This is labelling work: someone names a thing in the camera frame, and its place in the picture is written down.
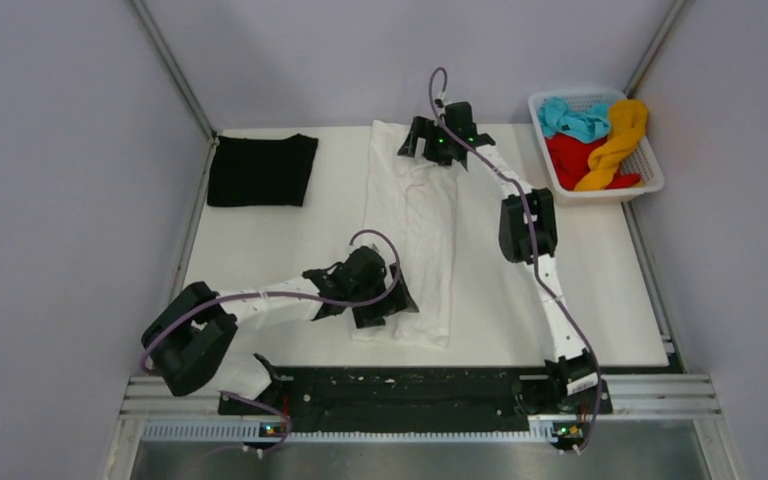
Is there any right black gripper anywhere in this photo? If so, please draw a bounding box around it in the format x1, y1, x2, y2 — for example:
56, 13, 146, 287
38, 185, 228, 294
396, 118, 454, 168

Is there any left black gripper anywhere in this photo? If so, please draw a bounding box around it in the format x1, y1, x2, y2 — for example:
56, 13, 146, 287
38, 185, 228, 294
350, 263, 417, 328

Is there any white t shirt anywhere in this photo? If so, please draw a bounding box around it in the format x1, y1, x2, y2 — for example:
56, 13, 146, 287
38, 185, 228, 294
351, 120, 458, 349

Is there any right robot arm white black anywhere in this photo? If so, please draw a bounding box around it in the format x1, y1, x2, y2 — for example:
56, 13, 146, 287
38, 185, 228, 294
398, 99, 605, 420

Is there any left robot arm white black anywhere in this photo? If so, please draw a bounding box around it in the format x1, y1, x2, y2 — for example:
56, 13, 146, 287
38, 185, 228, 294
140, 246, 419, 415

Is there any cyan t shirt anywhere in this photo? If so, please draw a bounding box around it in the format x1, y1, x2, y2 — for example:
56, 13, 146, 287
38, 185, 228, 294
537, 97, 612, 144

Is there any red t shirt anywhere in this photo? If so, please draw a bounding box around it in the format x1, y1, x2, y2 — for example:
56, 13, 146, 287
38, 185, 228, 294
544, 134, 643, 191

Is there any folded black t shirt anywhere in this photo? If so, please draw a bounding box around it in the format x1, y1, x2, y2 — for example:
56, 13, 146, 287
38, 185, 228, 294
206, 134, 319, 208

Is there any yellow t shirt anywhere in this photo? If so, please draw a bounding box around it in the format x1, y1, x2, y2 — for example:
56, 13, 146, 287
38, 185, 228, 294
574, 99, 648, 192

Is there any white plastic basket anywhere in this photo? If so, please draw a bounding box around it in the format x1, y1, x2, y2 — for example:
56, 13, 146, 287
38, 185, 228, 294
528, 87, 664, 205

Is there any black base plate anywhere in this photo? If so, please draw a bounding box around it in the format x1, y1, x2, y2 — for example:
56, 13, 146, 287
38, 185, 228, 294
257, 367, 613, 433

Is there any left aluminium corner post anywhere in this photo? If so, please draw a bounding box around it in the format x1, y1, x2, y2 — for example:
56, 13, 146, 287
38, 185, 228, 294
126, 0, 216, 139

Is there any aluminium corner post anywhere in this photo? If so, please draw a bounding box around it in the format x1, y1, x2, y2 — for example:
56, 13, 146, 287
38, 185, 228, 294
623, 0, 694, 98
126, 0, 216, 139

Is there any right aluminium corner post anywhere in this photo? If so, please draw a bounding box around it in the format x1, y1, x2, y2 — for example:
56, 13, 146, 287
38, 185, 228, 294
623, 0, 694, 98

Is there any aluminium front rail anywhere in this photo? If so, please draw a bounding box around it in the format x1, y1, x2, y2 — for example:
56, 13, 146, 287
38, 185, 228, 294
103, 374, 745, 479

